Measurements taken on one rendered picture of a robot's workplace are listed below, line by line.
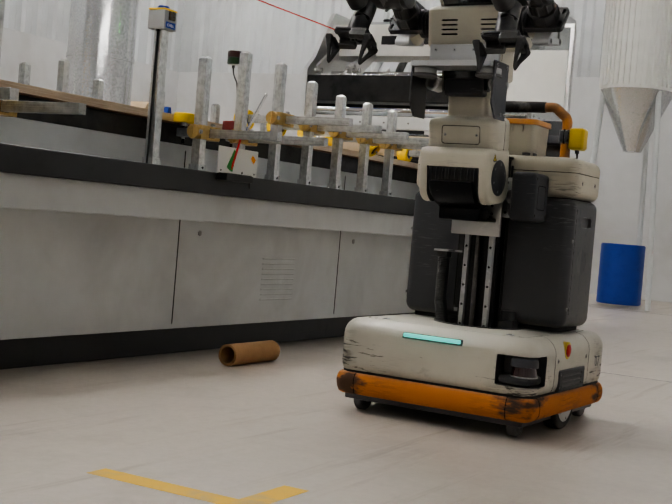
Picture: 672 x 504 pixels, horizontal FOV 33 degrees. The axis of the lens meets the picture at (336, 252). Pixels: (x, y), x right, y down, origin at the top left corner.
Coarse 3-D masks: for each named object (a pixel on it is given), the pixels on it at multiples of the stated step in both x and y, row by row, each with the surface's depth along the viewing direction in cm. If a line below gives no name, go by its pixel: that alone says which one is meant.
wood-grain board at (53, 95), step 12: (0, 84) 341; (12, 84) 345; (24, 84) 350; (36, 96) 358; (48, 96) 359; (60, 96) 364; (72, 96) 368; (84, 96) 373; (96, 108) 384; (108, 108) 384; (120, 108) 389; (132, 108) 395; (144, 108) 401; (168, 120) 413; (348, 156) 539; (372, 156) 553; (408, 168) 602
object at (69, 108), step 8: (8, 104) 318; (16, 104) 317; (24, 104) 316; (32, 104) 314; (40, 104) 313; (48, 104) 311; (56, 104) 310; (64, 104) 308; (72, 104) 307; (80, 104) 306; (16, 112) 320; (24, 112) 318; (32, 112) 315; (40, 112) 313; (48, 112) 311; (56, 112) 310; (64, 112) 308; (72, 112) 307; (80, 112) 307
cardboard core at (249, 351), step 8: (232, 344) 418; (240, 344) 422; (248, 344) 426; (256, 344) 430; (264, 344) 434; (272, 344) 439; (224, 352) 421; (232, 352) 426; (240, 352) 418; (248, 352) 422; (256, 352) 427; (264, 352) 432; (272, 352) 437; (224, 360) 420; (232, 360) 424; (240, 360) 419; (248, 360) 424; (256, 360) 429; (264, 360) 435; (272, 360) 442
